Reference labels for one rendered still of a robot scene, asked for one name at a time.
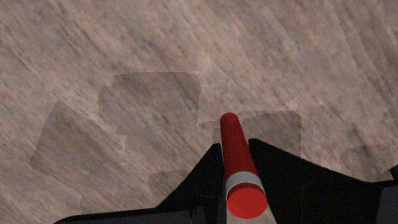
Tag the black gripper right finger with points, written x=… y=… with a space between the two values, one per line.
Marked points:
x=299 y=191

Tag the red peg with white band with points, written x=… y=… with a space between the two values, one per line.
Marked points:
x=244 y=190

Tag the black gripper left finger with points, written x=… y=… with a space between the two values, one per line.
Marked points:
x=199 y=199

